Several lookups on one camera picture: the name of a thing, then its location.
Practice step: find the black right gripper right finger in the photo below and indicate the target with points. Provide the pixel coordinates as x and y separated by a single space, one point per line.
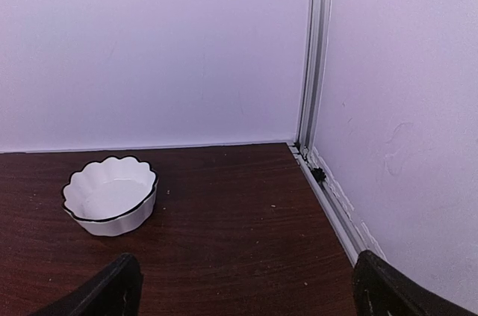
380 289

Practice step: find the black bolt knob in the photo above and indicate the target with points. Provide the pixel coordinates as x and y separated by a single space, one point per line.
318 174

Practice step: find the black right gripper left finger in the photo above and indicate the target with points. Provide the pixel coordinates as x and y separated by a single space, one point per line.
115 290

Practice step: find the white scalloped ceramic dish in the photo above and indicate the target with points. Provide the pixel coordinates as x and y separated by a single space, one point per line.
112 197

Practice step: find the aluminium right corner post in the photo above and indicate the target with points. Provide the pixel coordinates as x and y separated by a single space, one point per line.
315 62

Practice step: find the aluminium right base rail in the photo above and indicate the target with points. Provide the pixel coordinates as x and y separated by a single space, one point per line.
353 234

